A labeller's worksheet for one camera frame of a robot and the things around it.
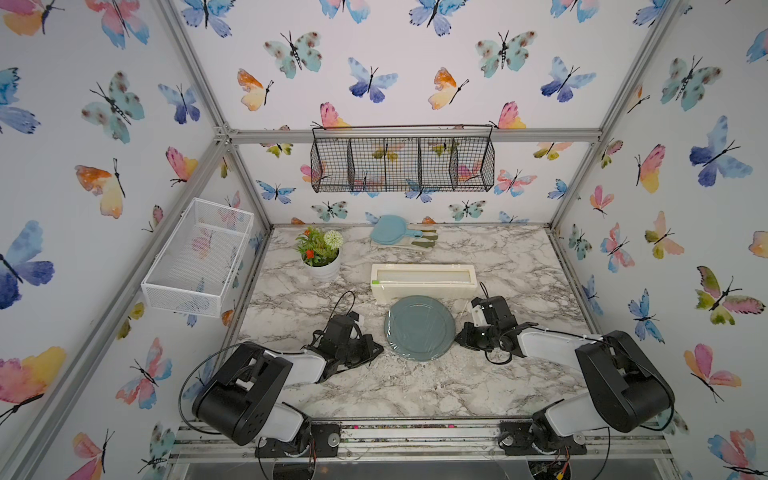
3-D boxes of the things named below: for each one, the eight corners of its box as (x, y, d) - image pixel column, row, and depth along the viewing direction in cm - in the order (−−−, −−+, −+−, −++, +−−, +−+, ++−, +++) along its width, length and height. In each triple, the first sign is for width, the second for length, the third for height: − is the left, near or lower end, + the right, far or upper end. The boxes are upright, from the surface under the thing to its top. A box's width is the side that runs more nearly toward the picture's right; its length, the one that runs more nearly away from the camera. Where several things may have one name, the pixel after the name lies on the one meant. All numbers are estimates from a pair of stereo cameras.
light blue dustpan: (376, 249, 116) (376, 244, 114) (365, 225, 124) (365, 220, 122) (420, 236, 120) (421, 231, 118) (407, 214, 129) (408, 209, 126)
